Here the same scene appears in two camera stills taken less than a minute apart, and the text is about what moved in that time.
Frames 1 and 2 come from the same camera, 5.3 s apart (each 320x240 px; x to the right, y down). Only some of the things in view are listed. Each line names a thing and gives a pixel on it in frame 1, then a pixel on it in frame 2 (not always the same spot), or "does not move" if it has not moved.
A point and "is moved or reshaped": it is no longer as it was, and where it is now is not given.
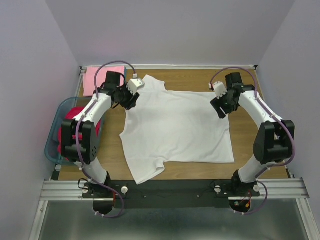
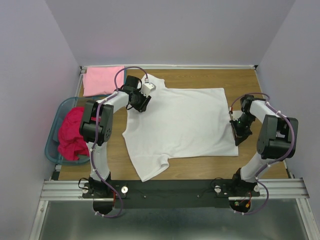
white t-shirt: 170,126 is moved or reshaped
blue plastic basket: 51,151 does not move
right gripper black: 216,104 → 240,136
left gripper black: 132,103 → 142,107
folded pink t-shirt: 89,88 does not move
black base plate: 170,194 does not move
